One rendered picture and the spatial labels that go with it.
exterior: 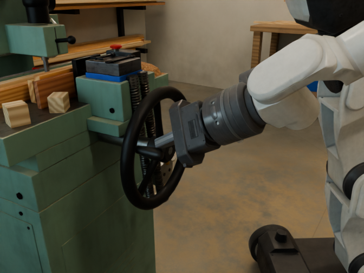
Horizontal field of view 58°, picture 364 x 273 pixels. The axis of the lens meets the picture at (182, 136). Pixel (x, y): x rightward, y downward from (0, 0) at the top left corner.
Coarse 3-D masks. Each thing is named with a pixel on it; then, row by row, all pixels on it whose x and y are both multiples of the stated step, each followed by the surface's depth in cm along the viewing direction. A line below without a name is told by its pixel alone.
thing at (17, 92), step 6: (18, 84) 79; (24, 84) 80; (0, 90) 75; (6, 90) 76; (12, 90) 77; (18, 90) 78; (24, 90) 80; (0, 96) 75; (6, 96) 76; (12, 96) 77; (18, 96) 79; (24, 96) 80; (0, 102) 75; (0, 108) 75
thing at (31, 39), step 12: (12, 24) 82; (24, 24) 82; (36, 24) 82; (48, 24) 82; (60, 24) 82; (12, 36) 82; (24, 36) 80; (36, 36) 78; (48, 36) 78; (60, 36) 81; (12, 48) 84; (24, 48) 82; (36, 48) 80; (48, 48) 79; (60, 48) 82
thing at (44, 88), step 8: (72, 72) 81; (40, 80) 74; (48, 80) 75; (56, 80) 77; (64, 80) 79; (72, 80) 81; (40, 88) 74; (48, 88) 75; (56, 88) 78; (64, 88) 80; (72, 88) 82; (40, 96) 74; (72, 96) 82; (40, 104) 74
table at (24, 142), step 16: (160, 80) 105; (0, 112) 73; (32, 112) 73; (48, 112) 73; (80, 112) 76; (0, 128) 64; (16, 128) 64; (32, 128) 65; (48, 128) 69; (64, 128) 73; (80, 128) 77; (96, 128) 78; (112, 128) 75; (0, 144) 61; (16, 144) 63; (32, 144) 66; (48, 144) 70; (0, 160) 63; (16, 160) 63
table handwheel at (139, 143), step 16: (160, 96) 70; (176, 96) 76; (144, 112) 66; (160, 112) 72; (128, 128) 64; (160, 128) 74; (128, 144) 64; (144, 144) 77; (128, 160) 64; (160, 160) 75; (128, 176) 65; (144, 176) 74; (176, 176) 86; (128, 192) 67; (144, 192) 72; (160, 192) 81; (144, 208) 73
